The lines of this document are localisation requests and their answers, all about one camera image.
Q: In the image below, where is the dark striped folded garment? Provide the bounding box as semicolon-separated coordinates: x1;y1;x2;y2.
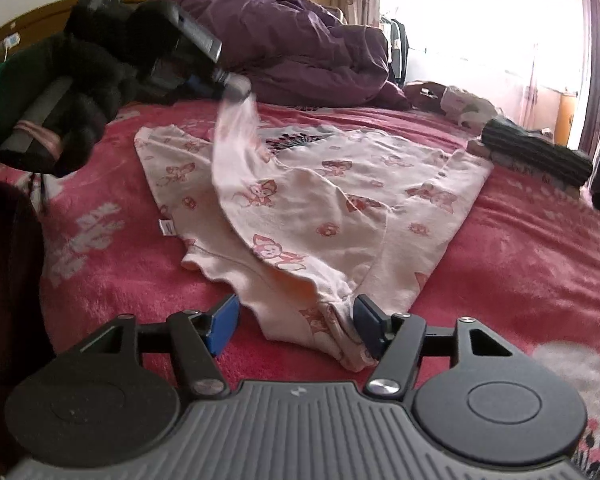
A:
480;117;593;192

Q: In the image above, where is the person's left hand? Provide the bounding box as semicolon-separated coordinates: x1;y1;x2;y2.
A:
10;2;181;178

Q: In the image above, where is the white pink crumpled cloth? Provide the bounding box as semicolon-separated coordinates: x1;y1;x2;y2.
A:
440;85;498;128

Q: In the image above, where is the wooden headboard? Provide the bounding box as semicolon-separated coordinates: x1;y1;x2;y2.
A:
0;0;151;63

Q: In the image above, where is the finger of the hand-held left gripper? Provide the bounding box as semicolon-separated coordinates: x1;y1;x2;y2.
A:
185;71;253;103

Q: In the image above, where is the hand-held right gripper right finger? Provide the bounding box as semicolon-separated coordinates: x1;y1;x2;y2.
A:
354;294;518;401

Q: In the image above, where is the purple duvet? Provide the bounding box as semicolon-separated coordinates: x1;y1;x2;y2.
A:
155;0;412;111

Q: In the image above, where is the person's dark red clothing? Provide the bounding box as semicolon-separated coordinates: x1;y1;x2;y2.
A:
0;180;48;480

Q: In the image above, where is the pink floral blanket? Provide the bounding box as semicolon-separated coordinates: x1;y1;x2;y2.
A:
0;95;600;461

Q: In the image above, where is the pink printed shirt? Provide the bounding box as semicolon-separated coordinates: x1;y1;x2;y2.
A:
134;80;493;373

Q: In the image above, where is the dark hanging garment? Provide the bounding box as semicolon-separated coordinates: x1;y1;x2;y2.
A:
389;17;412;82

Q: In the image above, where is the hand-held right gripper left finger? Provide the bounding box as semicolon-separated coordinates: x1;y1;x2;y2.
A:
70;294;241;400

